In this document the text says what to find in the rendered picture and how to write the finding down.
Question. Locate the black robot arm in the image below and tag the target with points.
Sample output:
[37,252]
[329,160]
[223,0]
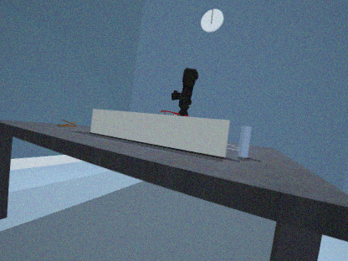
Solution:
[189,78]

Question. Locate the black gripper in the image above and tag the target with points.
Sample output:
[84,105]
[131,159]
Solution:
[185,101]

